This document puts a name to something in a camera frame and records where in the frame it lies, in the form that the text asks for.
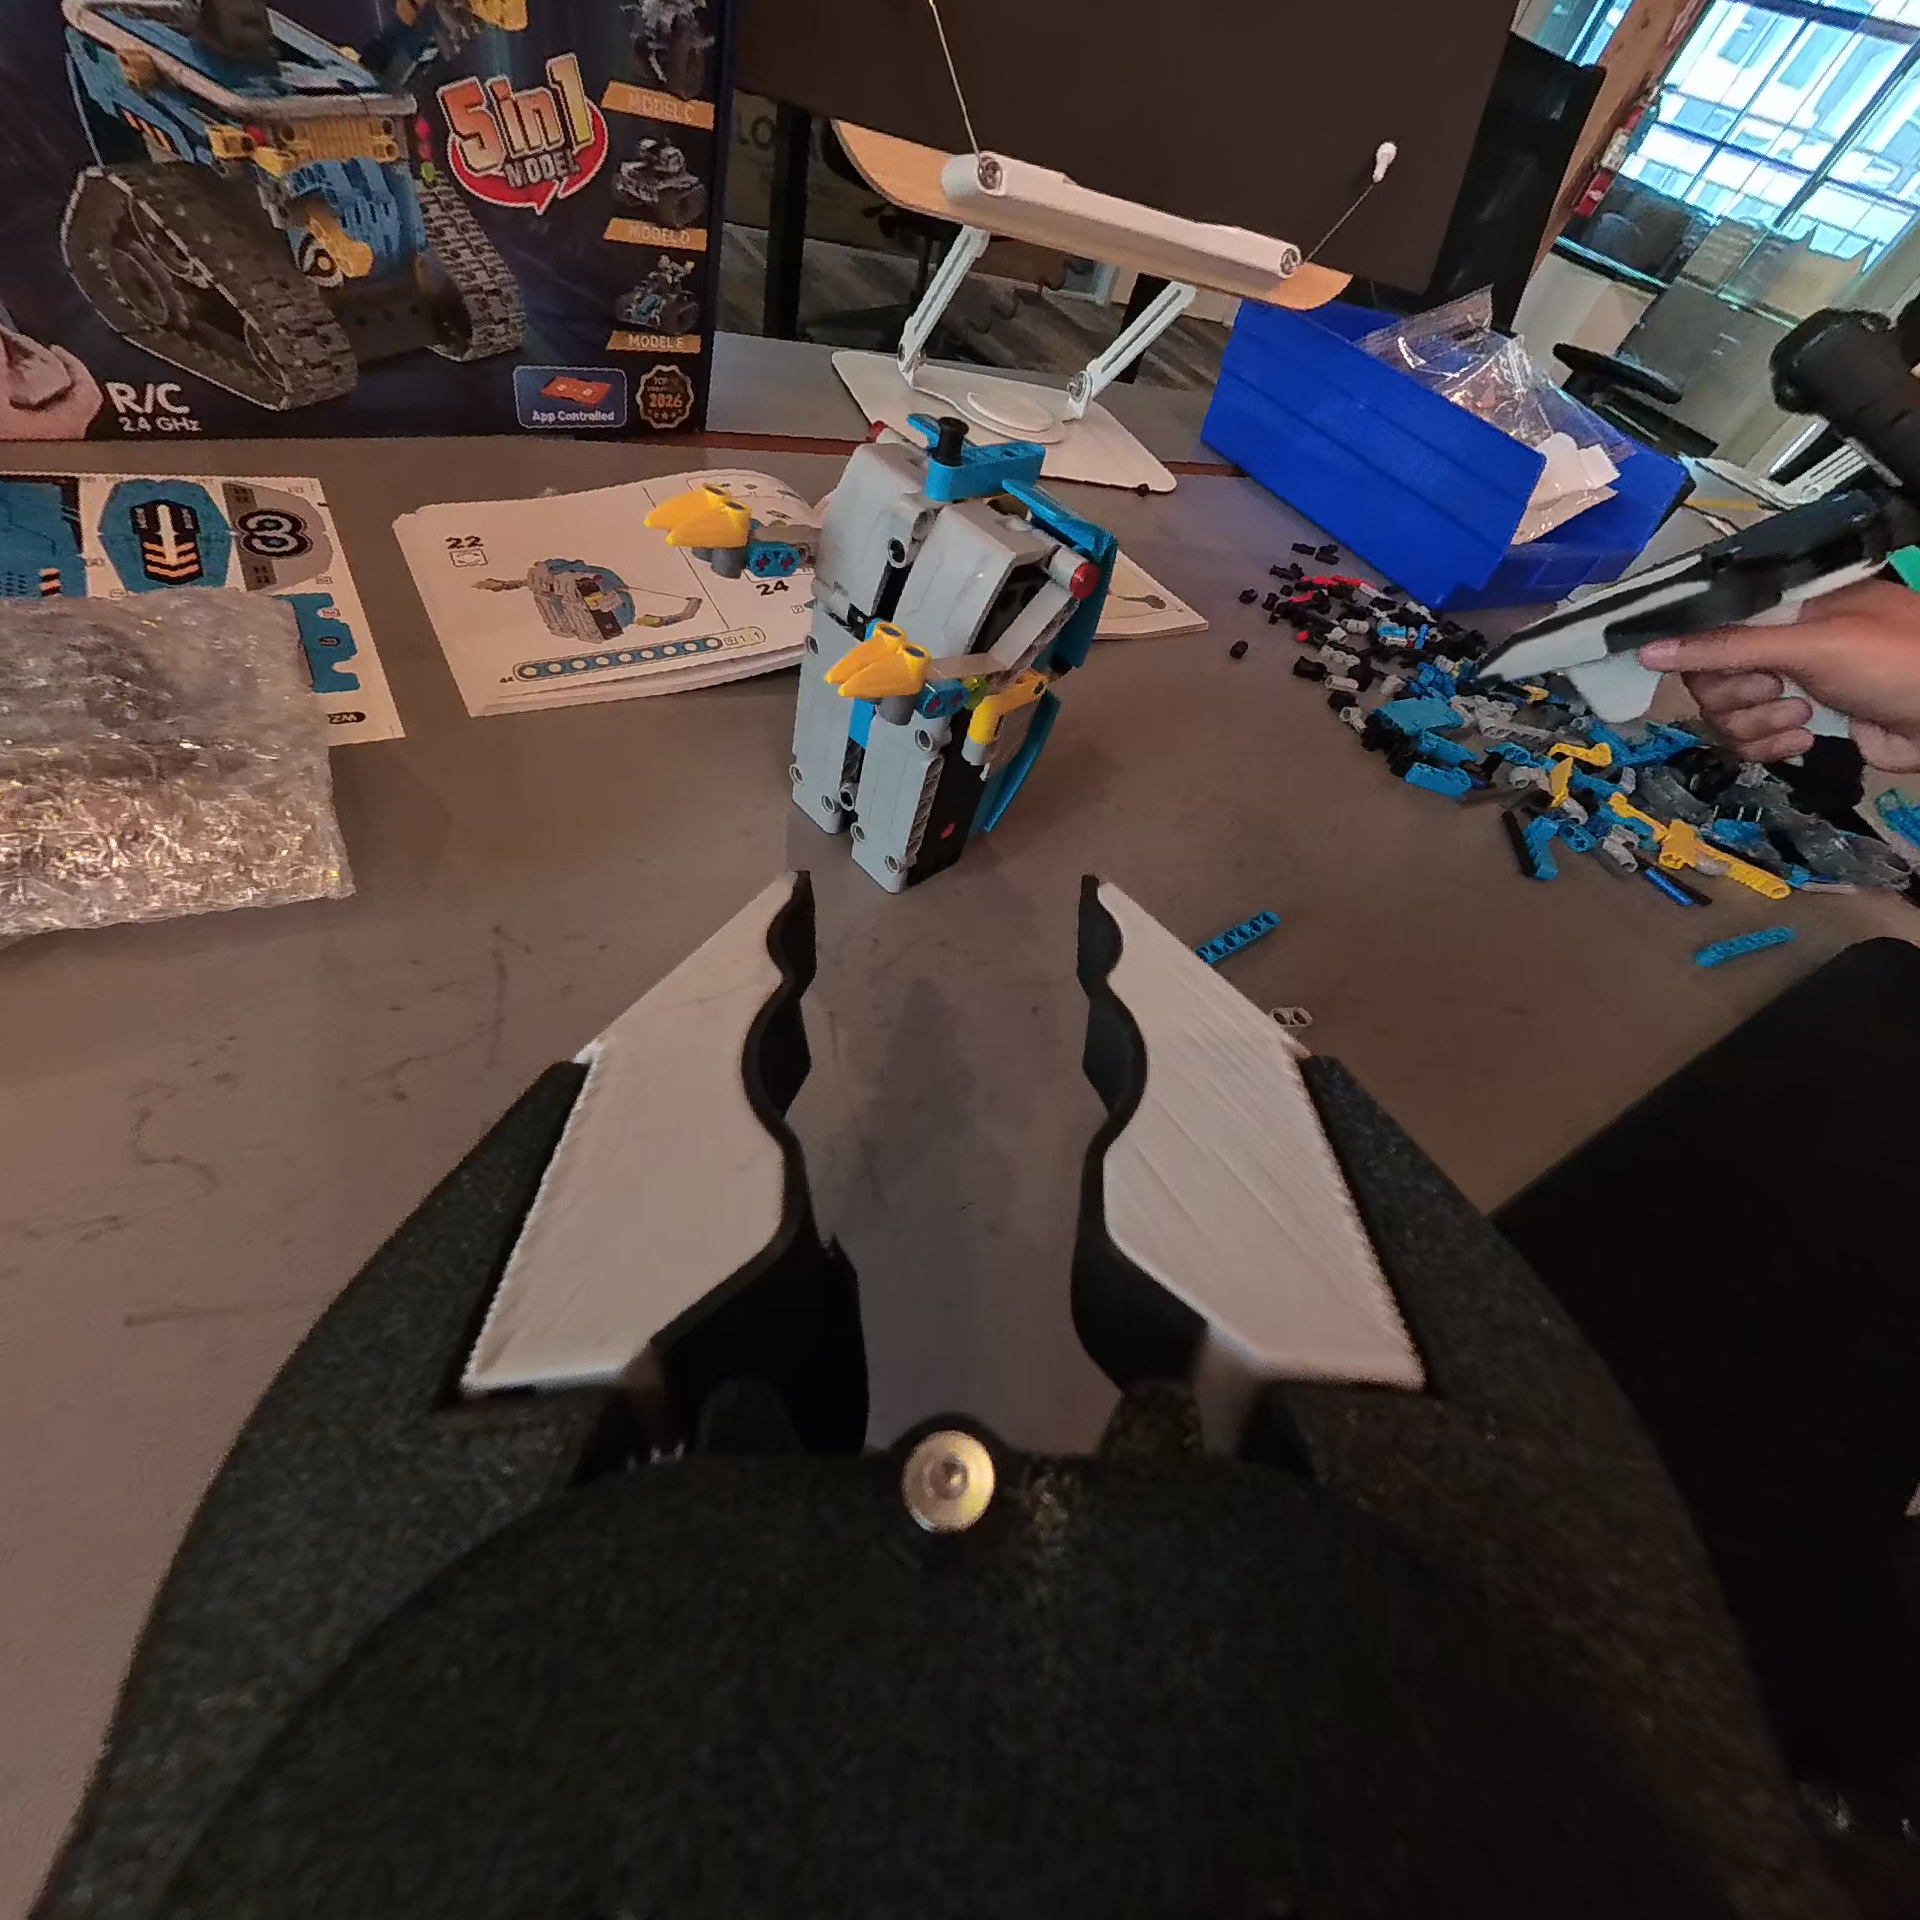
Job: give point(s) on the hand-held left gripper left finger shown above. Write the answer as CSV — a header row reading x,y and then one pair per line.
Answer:
x,y
645,1200

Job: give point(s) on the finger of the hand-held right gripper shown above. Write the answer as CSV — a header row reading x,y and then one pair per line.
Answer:
x,y
1650,630
1724,571

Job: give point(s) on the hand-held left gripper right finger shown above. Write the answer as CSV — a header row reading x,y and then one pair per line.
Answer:
x,y
1244,1200

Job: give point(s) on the pile of toy brick parts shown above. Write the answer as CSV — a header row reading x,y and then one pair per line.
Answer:
x,y
1500,734

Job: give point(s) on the toy brick robot model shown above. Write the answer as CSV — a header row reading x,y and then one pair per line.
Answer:
x,y
900,600

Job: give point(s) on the person's right hand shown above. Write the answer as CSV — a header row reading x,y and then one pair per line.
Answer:
x,y
1844,660

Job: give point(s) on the black office chair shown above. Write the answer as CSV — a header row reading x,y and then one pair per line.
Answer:
x,y
1613,369

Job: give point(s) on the blue brick beam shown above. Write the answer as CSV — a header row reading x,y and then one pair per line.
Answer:
x,y
1744,947
1238,936

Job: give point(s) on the clear plastic bags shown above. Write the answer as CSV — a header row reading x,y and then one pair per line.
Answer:
x,y
1463,369

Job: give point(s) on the blue storage bin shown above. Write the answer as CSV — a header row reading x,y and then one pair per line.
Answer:
x,y
1321,434

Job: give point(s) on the black perforated wrist rest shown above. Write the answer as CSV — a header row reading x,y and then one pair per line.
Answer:
x,y
1724,1275

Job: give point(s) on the instruction booklet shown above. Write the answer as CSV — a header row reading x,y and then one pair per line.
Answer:
x,y
525,630

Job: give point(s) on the bubble wrap bag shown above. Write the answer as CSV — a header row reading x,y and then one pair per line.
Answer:
x,y
150,764

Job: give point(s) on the white tablet stand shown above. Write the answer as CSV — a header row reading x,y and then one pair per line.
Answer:
x,y
1110,210

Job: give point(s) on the black screen panel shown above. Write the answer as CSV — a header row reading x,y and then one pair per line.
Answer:
x,y
1201,90

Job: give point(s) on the sticker sheet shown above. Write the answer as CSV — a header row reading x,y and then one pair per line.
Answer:
x,y
195,524

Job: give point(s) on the blue toy set box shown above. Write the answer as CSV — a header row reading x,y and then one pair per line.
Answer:
x,y
375,180

